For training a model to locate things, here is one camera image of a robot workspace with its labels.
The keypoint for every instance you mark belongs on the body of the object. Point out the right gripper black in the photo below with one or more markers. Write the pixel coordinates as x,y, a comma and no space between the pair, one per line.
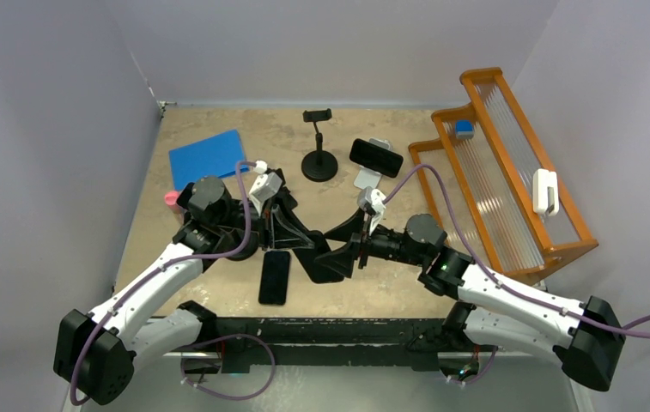
340,260

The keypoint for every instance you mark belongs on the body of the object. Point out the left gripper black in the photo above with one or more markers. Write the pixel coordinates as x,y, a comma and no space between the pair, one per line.
280,232

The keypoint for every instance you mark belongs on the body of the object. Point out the black phone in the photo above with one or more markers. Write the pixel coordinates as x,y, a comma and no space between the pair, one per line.
274,279
316,272
376,158

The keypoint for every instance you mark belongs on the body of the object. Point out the black round-base pole stand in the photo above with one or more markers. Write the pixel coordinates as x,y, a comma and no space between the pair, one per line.
319,165

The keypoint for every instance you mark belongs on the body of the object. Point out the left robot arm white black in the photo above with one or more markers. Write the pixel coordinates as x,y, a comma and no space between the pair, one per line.
201,241

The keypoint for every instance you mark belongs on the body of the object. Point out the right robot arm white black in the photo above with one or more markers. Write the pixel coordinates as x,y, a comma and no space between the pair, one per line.
491,309

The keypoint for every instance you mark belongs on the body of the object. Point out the silver phone stand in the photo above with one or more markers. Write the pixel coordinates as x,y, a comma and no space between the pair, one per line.
367,177

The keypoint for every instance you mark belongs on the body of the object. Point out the black phone on silver stand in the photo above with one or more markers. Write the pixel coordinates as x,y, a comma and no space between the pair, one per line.
376,158

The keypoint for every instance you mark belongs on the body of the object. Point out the pink cup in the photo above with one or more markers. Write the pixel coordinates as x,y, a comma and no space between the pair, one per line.
171,200

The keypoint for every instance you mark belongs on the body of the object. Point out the orange wooden rack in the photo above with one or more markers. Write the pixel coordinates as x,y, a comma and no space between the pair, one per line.
494,173

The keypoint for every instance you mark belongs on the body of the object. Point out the blue small block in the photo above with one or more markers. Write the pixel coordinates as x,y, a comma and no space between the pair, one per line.
464,130

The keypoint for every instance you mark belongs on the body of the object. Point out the white clip on rack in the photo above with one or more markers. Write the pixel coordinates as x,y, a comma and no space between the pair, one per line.
545,192

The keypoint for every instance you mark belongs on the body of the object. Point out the black base frame rail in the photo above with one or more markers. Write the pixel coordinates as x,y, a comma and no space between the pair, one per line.
319,342

